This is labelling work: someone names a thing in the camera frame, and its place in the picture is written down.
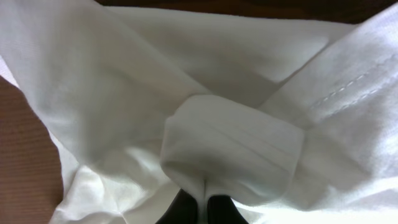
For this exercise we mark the white printed t-shirt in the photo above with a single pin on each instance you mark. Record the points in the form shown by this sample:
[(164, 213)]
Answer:
[(295, 121)]

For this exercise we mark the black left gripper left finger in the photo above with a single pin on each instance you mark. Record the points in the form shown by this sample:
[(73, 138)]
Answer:
[(182, 210)]

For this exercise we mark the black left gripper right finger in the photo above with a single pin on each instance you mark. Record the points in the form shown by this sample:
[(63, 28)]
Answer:
[(221, 210)]

